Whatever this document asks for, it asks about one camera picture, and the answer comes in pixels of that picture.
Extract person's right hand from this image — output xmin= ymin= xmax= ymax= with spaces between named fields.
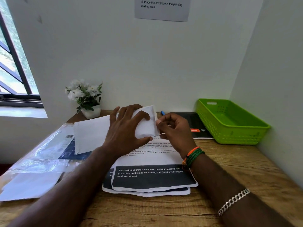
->
xmin=156 ymin=113 xmax=197 ymax=160

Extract person's left hand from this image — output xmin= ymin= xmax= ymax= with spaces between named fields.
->
xmin=102 ymin=104 xmax=153 ymax=159

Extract single white envelope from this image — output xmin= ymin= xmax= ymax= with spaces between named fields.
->
xmin=74 ymin=105 xmax=160 ymax=155

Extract stack of printed papers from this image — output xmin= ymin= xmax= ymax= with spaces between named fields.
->
xmin=102 ymin=136 xmax=199 ymax=198

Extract green plastic basket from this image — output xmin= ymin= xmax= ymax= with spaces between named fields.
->
xmin=195 ymin=98 xmax=271 ymax=145

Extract clear plastic envelope wrapper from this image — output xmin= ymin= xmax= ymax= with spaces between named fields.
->
xmin=0 ymin=123 xmax=95 ymax=185

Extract person's left forearm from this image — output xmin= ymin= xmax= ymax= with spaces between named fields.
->
xmin=7 ymin=146 xmax=119 ymax=227

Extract person's right forearm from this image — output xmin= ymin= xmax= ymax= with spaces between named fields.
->
xmin=190 ymin=152 xmax=294 ymax=227

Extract black notebook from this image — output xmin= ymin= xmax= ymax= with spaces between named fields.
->
xmin=165 ymin=112 xmax=214 ymax=140

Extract orange and green thread wristbands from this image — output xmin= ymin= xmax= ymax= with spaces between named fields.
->
xmin=181 ymin=146 xmax=205 ymax=169

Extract white flower plant in pot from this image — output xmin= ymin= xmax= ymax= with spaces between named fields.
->
xmin=65 ymin=79 xmax=104 ymax=120

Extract window with metal bars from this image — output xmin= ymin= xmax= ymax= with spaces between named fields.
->
xmin=0 ymin=0 xmax=44 ymax=108

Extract silver chain bracelet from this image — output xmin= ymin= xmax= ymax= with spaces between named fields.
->
xmin=217 ymin=188 xmax=251 ymax=217

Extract paper notice on wall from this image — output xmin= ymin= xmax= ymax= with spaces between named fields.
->
xmin=134 ymin=0 xmax=191 ymax=22

